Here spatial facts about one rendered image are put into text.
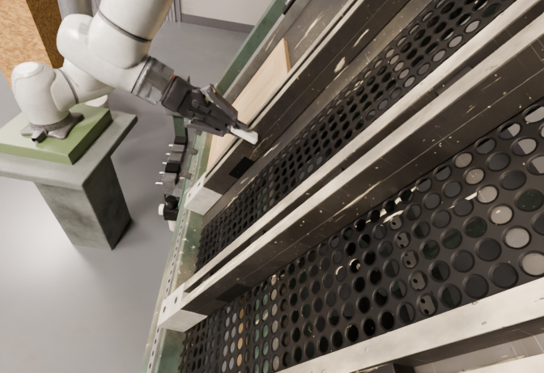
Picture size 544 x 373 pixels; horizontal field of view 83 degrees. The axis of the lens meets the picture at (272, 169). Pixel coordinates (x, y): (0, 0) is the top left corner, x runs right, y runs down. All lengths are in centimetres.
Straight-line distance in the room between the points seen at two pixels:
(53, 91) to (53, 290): 108
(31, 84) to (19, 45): 154
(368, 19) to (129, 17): 44
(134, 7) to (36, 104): 94
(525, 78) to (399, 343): 27
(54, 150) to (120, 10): 97
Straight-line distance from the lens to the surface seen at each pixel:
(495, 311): 28
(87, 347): 191
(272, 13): 148
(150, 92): 70
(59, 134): 158
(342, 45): 69
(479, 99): 38
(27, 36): 294
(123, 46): 67
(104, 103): 260
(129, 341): 186
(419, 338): 30
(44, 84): 149
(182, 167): 142
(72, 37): 70
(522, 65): 38
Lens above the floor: 173
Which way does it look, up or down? 44 degrees down
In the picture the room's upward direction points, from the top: 9 degrees clockwise
